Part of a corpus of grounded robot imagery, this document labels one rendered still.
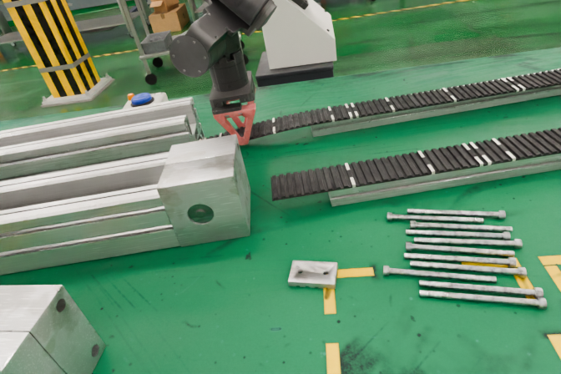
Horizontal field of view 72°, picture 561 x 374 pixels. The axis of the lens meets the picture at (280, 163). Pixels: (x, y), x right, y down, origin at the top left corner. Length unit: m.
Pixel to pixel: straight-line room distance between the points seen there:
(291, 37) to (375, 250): 0.65
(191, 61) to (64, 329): 0.33
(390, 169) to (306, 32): 0.55
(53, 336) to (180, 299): 0.13
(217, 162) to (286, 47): 0.57
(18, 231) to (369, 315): 0.43
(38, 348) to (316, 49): 0.83
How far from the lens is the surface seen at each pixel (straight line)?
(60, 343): 0.41
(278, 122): 0.67
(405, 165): 0.52
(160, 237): 0.51
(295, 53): 1.00
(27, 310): 0.40
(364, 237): 0.47
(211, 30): 0.53
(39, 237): 0.56
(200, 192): 0.46
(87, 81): 3.95
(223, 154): 0.48
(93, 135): 0.68
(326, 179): 0.50
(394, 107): 0.68
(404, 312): 0.41
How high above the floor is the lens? 1.11
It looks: 33 degrees down
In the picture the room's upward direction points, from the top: 11 degrees counter-clockwise
